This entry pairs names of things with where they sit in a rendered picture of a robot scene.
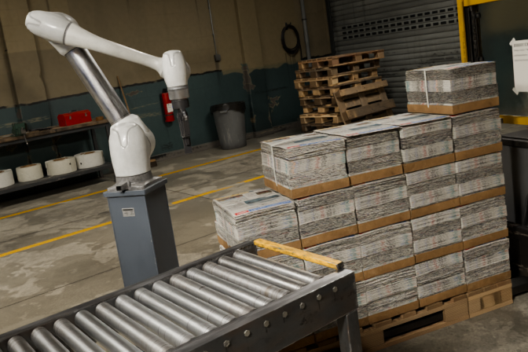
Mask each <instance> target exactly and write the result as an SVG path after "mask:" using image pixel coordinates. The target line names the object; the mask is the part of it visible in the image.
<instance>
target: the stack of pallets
mask: <svg viewBox="0 0 528 352"><path fill-rule="evenodd" d="M369 53H374V58H370V59H369ZM380 58H384V50H383V49H378V50H370V51H364V52H357V53H346V54H341V55H335V56H330V57H321V58H316V59H311V60H301V61H298V65H299V70H298V71H295V73H296V80H294V84H295V89H297V90H298V92H299V100H300V106H302V108H303V115H299V116H300V120H301V127H302V132H304V133H305V134H309V133H313V130H320V129H324V128H329V127H337V126H342V125H344V123H343V122H342V120H341V117H340V111H339V110H338V108H337V107H338V105H337V103H336V102H335V99H334V97H333V95H332V93H335V92H336V91H338V90H343V89H347V88H351V87H355V86H361V85H365V84H366V80H372V82H373V83H375V82H379V81H382V80H381V79H382V76H378V75H377V68H380ZM308 63H312V66H313V67H309V64H308ZM364 63H370V68H365V66H364ZM349 66H350V70H348V67H349ZM306 72H310V75H309V76H306ZM361 72H368V76H367V77H363V78H362V77H361ZM344 76H348V79H345V78H344ZM325 80H328V81H325ZM305 82H310V84H309V85H306V86H305ZM350 85H352V86H350ZM308 90H312V91H313V93H309V94H308ZM310 99H314V101H313V102H310ZM312 108H317V110H313V109H312ZM333 112H334V113H333ZM331 113H332V114H331ZM310 117H315V119H310ZM311 127H314V128H311Z"/></svg>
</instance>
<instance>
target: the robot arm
mask: <svg viewBox="0 0 528 352"><path fill-rule="evenodd" d="M25 25H26V27H27V29H28V30H29V31H30V32H32V33H33V34H34V35H37V36H38V37H41V38H43V39H45V40H46V41H49V43H50V44H51V45H52V46H53V47H54V48H55V49H56V50H57V51H58V52H59V54H61V55H63V56H64V57H66V58H67V59H68V61H69V63H70V64H71V66H72V67H73V68H74V70H75V72H76V73H77V75H78V76H79V78H80V79H81V80H82V82H83V84H84V85H85V87H86V88H87V89H88V91H89V92H90V94H91V96H92V97H93V99H94V100H95V101H96V103H97V105H98V106H99V108H100V109H101V111H102V112H103V113H104V115H105V117H106V118H107V120H108V121H109V122H110V124H111V125H112V126H111V128H110V136H109V149H110V155H111V159H112V166H113V169H114V171H115V179H116V183H115V184H114V185H113V186H111V187H109V188H107V190H108V192H113V191H123V190H141V189H146V188H147V187H148V186H150V185H152V184H154V183H156V182H158V181H161V180H163V178H162V176H152V172H151V167H150V156H151V155H152V153H153V151H154V148H155V145H156V140H155V137H154V135H153V133H152V131H151V130H150V129H149V128H148V127H147V126H146V125H145V124H144V123H143V122H142V120H141V119H140V117H139V116H138V115H135V114H130V113H129V112H128V110H127V108H126V107H125V105H124V104H123V102H122V101H121V100H120V98H119V96H118V95H117V93H116V92H115V91H114V89H113V88H112V85H111V84H110V82H109V81H108V80H107V78H106V77H105V75H104V73H103V72H102V70H101V69H100V68H99V66H98V65H97V63H96V61H95V60H94V58H93V57H92V55H91V54H90V52H89V50H93V51H96V52H99V53H103V54H107V55H109V56H112V57H117V58H120V59H123V60H126V61H131V62H134V63H137V64H142V65H144V66H146V67H149V68H152V69H154V70H156V71H158V72H159V75H160V77H162V78H164V81H165V83H166V84H167V90H168V95H169V99H170V100H173V101H172V102H171V104H172V108H173V109H174V110H175V109H177V110H178V113H177V117H178V123H179V127H180V131H181V136H182V139H183V144H184V149H185V154H187V153H191V152H193V151H192V146H191V141H190V130H189V116H188V113H187V112H186V110H185V108H188V107H189V99H187V97H190V96H189V86H188V79H189V77H190V75H191V69H190V67H189V64H188V63H187V62H186V61H185V58H184V56H183V54H182V52H181V51H180V50H169V51H167V52H165V53H163V57H155V56H152V55H149V54H147V53H142V52H140V51H137V50H135V49H131V48H129V47H126V46H123V45H120V44H118V43H115V42H112V41H109V40H107V39H104V38H101V37H99V36H96V35H94V34H92V33H90V32H88V31H87V30H85V29H83V28H81V27H80V26H79V24H78V23H77V21H76V20H75V19H74V18H73V17H71V16H69V15H68V14H65V13H60V12H45V11H41V10H35V11H31V12H30V13H29V14H28V15H27V18H26V20H25Z"/></svg>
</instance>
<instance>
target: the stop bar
mask: <svg viewBox="0 0 528 352"><path fill-rule="evenodd" d="M254 244H255V245H256V246H259V247H262V248H266V249H270V250H272V251H277V252H280V253H283V254H286V255H290V256H293V257H296V258H299V259H303V260H306V261H309V262H314V263H317V264H320V265H323V266H327V267H330V268H333V269H336V270H340V269H342V268H343V267H344V264H343V262H342V261H339V260H336V259H333V258H328V257H325V256H322V255H317V254H314V253H311V252H308V251H303V250H299V249H297V248H293V247H289V246H286V245H283V244H278V243H274V242H272V241H268V240H263V239H260V238H258V239H257V240H254Z"/></svg>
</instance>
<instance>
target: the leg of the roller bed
mask: <svg viewBox="0 0 528 352"><path fill-rule="evenodd" d="M337 326H338V333H339V345H340V350H341V352H362V346H361V334H360V327H359V320H358V309H356V310H353V311H351V312H349V313H348V314H346V315H344V316H342V317H340V318H339V319H337Z"/></svg>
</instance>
